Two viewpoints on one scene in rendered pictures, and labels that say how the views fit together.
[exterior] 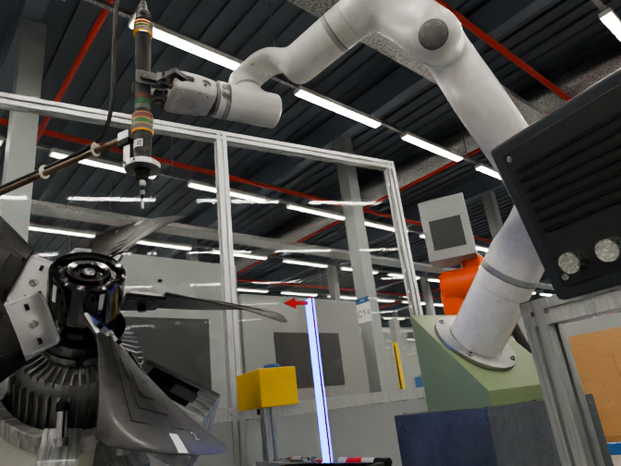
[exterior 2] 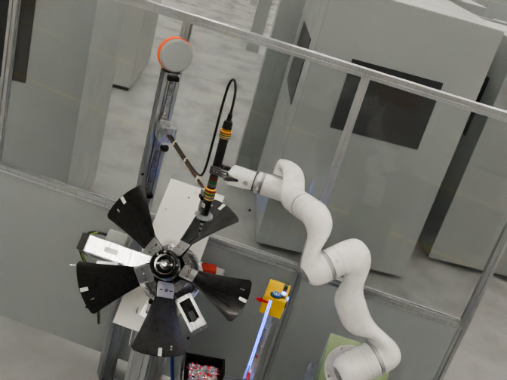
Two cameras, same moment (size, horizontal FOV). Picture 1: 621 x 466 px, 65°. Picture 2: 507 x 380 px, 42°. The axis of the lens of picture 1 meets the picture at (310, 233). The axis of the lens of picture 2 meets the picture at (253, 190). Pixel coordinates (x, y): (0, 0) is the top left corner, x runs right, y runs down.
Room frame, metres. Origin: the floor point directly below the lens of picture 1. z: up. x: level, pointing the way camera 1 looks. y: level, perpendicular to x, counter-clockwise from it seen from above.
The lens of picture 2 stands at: (-0.89, -1.17, 2.61)
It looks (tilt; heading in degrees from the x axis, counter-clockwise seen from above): 23 degrees down; 36
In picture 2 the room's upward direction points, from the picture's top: 16 degrees clockwise
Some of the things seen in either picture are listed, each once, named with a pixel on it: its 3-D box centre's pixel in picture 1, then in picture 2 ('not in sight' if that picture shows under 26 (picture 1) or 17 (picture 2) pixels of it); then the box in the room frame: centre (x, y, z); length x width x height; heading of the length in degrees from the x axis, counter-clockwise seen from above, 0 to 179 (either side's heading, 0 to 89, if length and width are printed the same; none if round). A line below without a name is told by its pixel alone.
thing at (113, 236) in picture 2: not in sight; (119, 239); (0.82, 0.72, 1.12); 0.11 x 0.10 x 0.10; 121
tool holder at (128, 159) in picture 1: (139, 150); (205, 204); (0.86, 0.33, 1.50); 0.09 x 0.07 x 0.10; 66
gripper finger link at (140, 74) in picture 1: (152, 76); (217, 173); (0.84, 0.29, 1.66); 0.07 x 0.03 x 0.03; 121
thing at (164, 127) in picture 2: not in sight; (165, 131); (1.12, 0.89, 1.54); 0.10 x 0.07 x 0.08; 66
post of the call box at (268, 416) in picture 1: (269, 434); (268, 317); (1.30, 0.16, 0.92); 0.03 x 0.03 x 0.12; 31
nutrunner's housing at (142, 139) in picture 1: (142, 85); (216, 170); (0.86, 0.32, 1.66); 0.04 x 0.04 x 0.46
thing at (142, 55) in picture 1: (142, 74); (217, 163); (0.86, 0.32, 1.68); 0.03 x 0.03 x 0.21
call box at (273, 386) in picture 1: (266, 391); (275, 299); (1.30, 0.16, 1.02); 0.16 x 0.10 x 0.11; 31
